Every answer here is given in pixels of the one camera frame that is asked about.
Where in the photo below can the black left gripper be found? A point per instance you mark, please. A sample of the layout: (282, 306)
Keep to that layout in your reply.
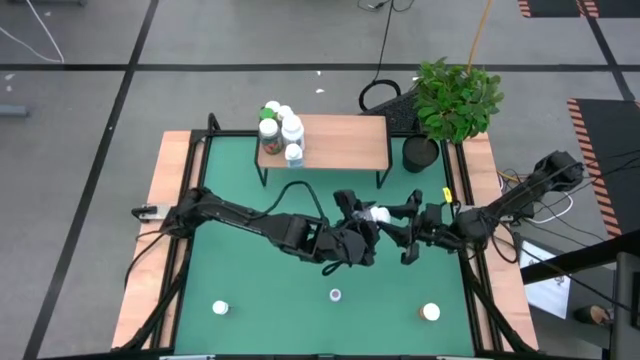
(350, 242)

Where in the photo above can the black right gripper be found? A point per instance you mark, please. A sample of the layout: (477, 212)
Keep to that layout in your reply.
(432, 227)

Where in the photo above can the white bottle blue striped label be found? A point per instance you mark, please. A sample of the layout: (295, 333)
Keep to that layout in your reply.
(381, 214)

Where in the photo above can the amber pill bottle white cap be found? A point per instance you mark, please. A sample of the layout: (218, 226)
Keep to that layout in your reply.
(272, 105)
(431, 312)

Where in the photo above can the white bottle supplement facts label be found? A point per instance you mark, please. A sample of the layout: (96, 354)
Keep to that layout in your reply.
(293, 150)

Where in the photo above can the white headache bottle maroon label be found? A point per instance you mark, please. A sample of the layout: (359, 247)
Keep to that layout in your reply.
(292, 125)

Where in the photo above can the gummy vitamin bottle green label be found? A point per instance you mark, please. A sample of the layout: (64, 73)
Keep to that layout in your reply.
(269, 129)

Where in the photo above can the green cap caffeine bottle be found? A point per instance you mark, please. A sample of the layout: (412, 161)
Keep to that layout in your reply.
(266, 114)

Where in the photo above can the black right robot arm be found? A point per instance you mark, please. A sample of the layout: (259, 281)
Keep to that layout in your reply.
(525, 197)

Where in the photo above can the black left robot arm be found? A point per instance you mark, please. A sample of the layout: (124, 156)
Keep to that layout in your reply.
(240, 217)

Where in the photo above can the wooden shelf black legs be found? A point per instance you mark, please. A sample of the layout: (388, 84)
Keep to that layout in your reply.
(345, 142)

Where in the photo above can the translucent white plastic bottle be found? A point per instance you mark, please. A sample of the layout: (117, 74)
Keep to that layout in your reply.
(335, 295)

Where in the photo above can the black perforated floor mat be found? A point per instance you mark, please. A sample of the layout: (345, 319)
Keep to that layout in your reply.
(400, 112)

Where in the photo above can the green potted plant black pot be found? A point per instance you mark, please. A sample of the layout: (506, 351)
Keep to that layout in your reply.
(455, 100)

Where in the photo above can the right wooden side board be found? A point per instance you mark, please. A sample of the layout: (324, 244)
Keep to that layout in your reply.
(505, 300)

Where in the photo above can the wooden side board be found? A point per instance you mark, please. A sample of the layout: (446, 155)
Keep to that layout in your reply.
(505, 300)
(150, 280)

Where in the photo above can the white printed sheet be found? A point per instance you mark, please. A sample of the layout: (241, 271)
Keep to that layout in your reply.
(547, 295)

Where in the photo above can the small white bottle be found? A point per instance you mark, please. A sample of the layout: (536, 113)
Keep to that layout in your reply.
(220, 307)

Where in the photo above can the black overhead rig beam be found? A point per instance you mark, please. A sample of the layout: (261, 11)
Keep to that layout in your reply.
(580, 260)

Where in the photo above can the brown round object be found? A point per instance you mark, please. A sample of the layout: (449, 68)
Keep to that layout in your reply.
(595, 315)

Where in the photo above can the black mat hazard stripe edge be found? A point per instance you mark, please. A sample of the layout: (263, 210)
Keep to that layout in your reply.
(615, 160)
(550, 7)

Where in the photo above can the left wooden side board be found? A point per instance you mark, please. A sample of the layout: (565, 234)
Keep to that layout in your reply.
(150, 280)

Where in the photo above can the grey floor block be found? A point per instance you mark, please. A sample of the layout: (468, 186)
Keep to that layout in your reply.
(12, 111)

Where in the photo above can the grey rig post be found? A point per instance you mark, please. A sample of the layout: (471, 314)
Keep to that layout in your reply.
(625, 310)

